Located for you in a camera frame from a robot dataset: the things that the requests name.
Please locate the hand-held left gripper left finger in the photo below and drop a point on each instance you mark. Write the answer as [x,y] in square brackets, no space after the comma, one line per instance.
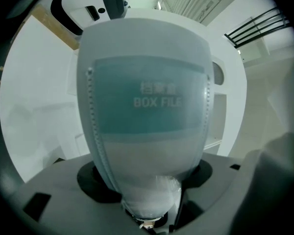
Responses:
[71,204]

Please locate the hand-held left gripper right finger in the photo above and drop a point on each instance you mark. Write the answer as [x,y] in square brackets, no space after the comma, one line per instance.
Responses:
[210,187]

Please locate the white box device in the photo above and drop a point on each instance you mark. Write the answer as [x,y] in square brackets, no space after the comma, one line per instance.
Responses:
[147,101]

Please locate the white work table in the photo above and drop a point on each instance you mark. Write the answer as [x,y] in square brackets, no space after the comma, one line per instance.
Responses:
[39,94]

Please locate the white glass cabinet door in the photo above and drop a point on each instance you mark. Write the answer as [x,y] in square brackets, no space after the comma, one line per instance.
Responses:
[198,1]

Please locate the white black mobile robot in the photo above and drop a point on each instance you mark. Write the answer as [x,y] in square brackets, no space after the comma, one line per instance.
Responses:
[73,13]

